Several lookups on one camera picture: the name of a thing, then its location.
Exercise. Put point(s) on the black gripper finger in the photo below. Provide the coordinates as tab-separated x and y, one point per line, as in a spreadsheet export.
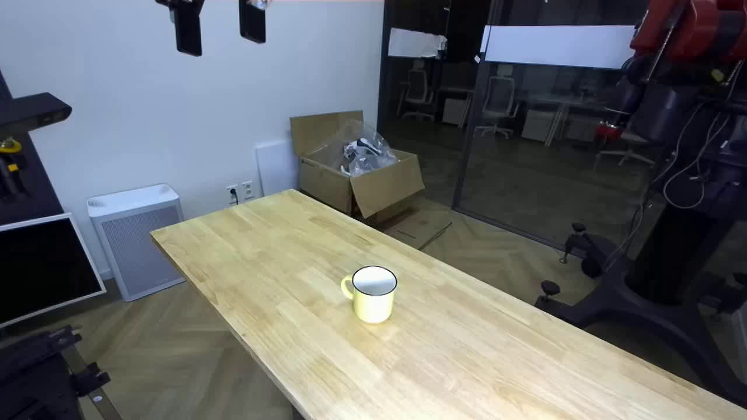
187	25
254	22

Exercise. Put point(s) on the yellow enamel mug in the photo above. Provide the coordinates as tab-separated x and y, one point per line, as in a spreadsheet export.
371	303

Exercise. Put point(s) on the clear plastic bag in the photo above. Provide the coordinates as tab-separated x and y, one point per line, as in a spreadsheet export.
366	154

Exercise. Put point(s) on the white office chair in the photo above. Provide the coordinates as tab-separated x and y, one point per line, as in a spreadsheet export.
419	88
499	106

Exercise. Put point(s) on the black shelf rack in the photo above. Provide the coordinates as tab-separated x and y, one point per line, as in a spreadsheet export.
25	117

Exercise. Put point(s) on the open cardboard box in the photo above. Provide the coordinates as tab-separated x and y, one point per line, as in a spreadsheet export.
381	189

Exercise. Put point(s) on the white air purifier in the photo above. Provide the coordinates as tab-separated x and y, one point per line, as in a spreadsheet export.
140	240

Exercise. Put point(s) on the black framed monitor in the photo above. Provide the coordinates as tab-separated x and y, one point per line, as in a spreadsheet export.
42	268

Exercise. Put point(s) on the black tripod stand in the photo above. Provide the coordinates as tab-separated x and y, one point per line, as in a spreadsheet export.
47	375

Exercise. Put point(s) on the red and black robot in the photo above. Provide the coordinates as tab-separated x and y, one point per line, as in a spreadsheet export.
678	154

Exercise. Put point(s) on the small white wall board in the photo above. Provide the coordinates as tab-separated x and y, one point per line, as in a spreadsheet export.
416	43

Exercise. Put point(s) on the white wall outlet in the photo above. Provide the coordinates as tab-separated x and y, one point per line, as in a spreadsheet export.
243	189

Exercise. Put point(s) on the large white wall board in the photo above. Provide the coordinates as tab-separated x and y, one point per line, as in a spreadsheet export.
557	45

